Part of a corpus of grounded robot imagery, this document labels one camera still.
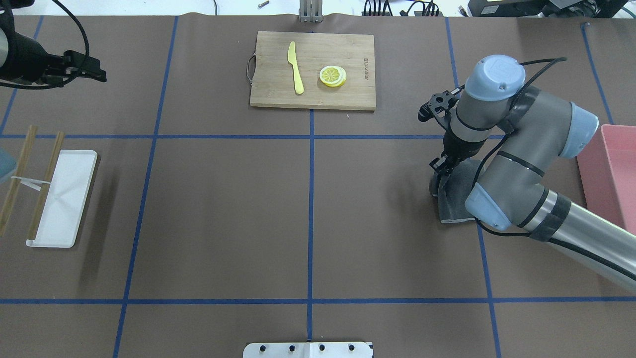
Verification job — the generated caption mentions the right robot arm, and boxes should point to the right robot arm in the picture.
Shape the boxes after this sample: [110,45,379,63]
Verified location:
[418,54,635,291]

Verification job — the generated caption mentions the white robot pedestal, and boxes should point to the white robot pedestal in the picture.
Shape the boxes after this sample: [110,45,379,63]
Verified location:
[242,342,374,358]

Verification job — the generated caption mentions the dark grey cloth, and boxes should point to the dark grey cloth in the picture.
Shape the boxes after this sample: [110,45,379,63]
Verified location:
[429,158,481,224]

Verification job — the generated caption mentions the aluminium frame post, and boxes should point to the aluminium frame post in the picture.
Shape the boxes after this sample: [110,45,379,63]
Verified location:
[298,0,324,23]

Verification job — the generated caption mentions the pink plastic bin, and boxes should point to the pink plastic bin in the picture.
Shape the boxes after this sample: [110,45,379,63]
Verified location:
[577,124,636,234]

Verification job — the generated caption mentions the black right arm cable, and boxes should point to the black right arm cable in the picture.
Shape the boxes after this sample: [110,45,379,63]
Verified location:
[467,57,568,237]

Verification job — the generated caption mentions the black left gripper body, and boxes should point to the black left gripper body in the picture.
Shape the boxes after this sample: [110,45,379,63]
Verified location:
[0,30,65,86]

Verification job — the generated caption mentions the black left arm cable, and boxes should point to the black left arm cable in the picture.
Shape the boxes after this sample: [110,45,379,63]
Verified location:
[0,0,90,90]

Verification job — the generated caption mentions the wooden chopstick left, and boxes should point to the wooden chopstick left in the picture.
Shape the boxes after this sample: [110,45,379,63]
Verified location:
[26,131,65,240]

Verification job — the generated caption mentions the white rectangular tray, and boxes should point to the white rectangular tray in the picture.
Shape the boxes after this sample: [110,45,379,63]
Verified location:
[25,150,98,249]

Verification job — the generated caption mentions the wooden chopstick right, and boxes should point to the wooden chopstick right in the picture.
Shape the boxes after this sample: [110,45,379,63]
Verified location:
[0,125,38,237]

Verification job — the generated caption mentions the white chopstick band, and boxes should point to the white chopstick band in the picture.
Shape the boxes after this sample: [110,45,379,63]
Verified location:
[11,176,51,192]

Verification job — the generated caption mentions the wooden chopstick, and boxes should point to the wooden chopstick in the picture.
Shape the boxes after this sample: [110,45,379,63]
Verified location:
[26,131,65,240]
[0,125,38,237]

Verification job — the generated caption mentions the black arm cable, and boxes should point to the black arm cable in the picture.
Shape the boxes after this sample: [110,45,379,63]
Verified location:
[0,0,90,90]
[467,57,568,237]

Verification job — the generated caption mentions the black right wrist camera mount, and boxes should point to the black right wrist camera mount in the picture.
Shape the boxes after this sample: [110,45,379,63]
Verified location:
[418,88,463,131]

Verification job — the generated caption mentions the yellow plastic knife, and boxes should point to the yellow plastic knife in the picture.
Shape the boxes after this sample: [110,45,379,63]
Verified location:
[287,41,305,95]

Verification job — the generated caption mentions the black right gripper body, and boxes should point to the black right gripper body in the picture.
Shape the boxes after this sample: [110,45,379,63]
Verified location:
[441,129,486,162]

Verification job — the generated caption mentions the yellow lemon slice toy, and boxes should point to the yellow lemon slice toy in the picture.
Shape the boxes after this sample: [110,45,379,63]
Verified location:
[318,65,347,88]

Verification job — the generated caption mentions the wooden cutting board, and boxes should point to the wooden cutting board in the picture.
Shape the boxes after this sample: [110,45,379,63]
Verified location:
[249,30,377,111]

